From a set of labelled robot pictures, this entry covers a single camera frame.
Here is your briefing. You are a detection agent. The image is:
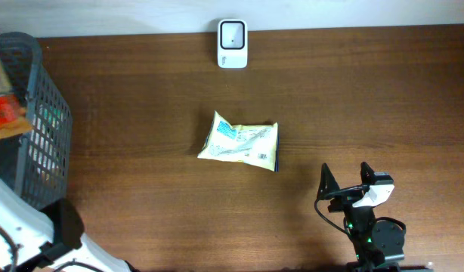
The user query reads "orange spaghetti packet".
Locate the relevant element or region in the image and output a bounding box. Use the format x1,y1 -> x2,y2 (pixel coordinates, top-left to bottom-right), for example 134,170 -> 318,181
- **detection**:
0,60 -> 32,140

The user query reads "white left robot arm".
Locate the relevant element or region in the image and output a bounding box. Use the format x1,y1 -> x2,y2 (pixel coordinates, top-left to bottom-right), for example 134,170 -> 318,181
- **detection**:
0,179 -> 136,272

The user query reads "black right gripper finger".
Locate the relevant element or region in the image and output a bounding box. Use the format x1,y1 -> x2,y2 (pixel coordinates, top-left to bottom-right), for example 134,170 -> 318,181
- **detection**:
360,162 -> 376,185
317,163 -> 340,200

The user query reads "yellow white snack bag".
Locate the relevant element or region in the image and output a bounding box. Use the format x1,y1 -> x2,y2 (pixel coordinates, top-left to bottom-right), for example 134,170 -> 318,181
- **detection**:
197,111 -> 280,172

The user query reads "white barcode scanner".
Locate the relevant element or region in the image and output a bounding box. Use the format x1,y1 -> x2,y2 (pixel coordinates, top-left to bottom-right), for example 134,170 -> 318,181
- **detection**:
217,19 -> 248,69

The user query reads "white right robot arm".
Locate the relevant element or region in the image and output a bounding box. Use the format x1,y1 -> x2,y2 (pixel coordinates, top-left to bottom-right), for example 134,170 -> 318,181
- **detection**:
314,162 -> 431,272

